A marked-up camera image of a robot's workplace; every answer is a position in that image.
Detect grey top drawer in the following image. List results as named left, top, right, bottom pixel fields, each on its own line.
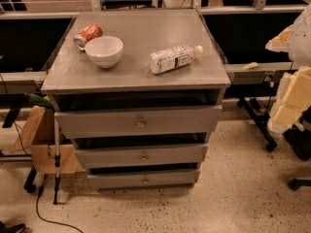
left=54, top=106, right=222, bottom=139

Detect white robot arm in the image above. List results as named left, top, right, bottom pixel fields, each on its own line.
left=265, top=5, right=311, bottom=133

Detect grey drawer cabinet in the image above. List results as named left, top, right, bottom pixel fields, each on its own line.
left=42, top=9, right=230, bottom=175

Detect grey bottom drawer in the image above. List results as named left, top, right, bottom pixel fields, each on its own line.
left=87, top=169, right=200, bottom=189

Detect clear plastic water bottle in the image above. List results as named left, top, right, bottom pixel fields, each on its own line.
left=148, top=45, right=203, bottom=75

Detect white ceramic bowl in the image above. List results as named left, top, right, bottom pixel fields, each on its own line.
left=85, top=36, right=123, bottom=68

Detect red soda can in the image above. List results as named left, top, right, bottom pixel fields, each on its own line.
left=73, top=23, right=103, bottom=50

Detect small yellow foam piece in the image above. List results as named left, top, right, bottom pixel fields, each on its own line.
left=242, top=62, right=259, bottom=70

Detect brown cardboard box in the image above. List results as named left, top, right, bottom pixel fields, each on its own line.
left=11, top=106, right=81, bottom=174

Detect black shoe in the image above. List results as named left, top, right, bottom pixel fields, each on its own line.
left=0, top=221, right=25, bottom=233

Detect green handled grabber stick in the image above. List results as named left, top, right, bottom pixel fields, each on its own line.
left=25, top=93, right=60, bottom=205

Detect black floor cable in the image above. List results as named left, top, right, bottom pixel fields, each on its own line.
left=35, top=184, right=85, bottom=233

